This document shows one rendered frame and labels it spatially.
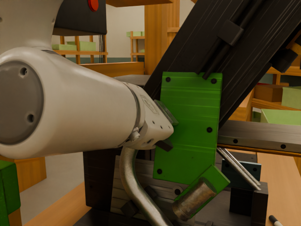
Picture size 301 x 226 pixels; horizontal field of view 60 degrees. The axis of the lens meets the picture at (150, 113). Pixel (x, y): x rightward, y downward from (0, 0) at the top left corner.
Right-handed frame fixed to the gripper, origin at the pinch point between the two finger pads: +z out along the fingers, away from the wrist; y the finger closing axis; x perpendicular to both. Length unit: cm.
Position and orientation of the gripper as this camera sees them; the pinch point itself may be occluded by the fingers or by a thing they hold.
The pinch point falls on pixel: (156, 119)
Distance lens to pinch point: 48.1
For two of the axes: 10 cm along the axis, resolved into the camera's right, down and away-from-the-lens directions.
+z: 3.6, 0.6, 9.3
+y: -5.9, -7.6, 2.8
